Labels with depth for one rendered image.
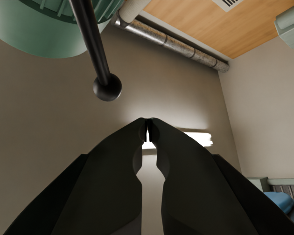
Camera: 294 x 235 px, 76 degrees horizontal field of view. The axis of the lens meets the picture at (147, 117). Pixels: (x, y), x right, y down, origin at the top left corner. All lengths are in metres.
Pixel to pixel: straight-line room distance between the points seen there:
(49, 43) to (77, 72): 1.50
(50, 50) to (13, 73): 1.35
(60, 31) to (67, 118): 1.35
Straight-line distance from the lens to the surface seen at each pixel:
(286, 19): 2.29
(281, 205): 0.40
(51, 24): 0.25
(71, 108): 1.62
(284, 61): 3.29
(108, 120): 1.72
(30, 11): 0.25
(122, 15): 2.09
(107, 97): 0.23
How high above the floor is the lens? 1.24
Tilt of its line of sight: 47 degrees up
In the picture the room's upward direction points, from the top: 114 degrees counter-clockwise
